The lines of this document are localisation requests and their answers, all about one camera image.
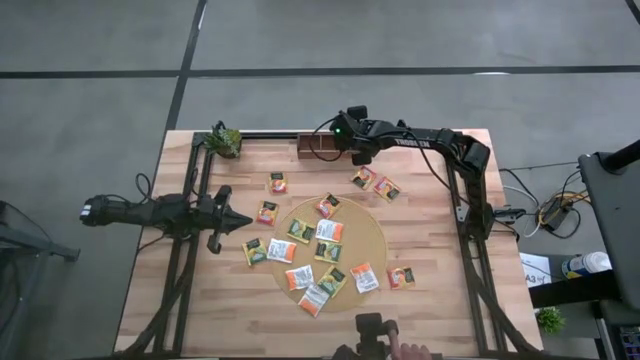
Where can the dark grey cart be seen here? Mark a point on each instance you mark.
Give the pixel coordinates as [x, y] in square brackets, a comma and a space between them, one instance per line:
[620, 225]

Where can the black base connector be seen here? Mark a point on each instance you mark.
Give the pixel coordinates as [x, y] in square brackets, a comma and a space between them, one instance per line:
[507, 214]

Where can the small potted succulent plant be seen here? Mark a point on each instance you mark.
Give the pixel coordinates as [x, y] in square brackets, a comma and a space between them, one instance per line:
[225, 142]

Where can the black table clamp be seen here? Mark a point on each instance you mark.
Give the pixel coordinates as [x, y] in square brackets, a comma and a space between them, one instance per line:
[400, 124]
[219, 124]

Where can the person's hand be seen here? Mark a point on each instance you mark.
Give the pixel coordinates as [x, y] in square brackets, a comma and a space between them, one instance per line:
[412, 352]

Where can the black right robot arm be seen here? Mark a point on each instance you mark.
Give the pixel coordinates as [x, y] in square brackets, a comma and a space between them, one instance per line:
[415, 142]

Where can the grey metal stand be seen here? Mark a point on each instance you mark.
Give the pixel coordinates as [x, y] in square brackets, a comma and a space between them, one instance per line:
[35, 245]

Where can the black shelf board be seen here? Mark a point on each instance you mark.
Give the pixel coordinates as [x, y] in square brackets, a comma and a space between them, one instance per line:
[575, 292]

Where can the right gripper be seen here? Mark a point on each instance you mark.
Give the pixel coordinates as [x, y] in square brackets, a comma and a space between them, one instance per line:
[357, 135]

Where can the round woven straw placemat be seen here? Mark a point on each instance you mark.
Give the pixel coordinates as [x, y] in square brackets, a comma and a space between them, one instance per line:
[360, 240]

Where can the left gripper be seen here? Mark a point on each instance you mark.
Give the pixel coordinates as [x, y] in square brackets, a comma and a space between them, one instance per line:
[212, 215]

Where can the wooden three-compartment organiser box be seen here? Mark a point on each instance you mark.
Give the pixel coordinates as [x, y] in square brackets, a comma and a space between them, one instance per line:
[310, 155]

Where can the black pole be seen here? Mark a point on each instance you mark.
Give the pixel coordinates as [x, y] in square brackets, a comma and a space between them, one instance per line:
[622, 157]

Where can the black power brick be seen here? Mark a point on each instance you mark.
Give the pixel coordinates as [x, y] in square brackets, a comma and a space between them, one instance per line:
[555, 215]

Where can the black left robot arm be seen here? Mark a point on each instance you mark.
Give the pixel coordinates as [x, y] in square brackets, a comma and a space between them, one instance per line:
[140, 212]

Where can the white plastic bottle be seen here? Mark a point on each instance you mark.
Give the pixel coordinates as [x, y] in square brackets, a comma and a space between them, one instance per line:
[585, 264]

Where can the small green potted plant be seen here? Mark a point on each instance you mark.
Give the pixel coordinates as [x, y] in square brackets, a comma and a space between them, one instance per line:
[550, 320]

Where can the grey base bracket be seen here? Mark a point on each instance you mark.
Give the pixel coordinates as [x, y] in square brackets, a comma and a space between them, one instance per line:
[462, 214]

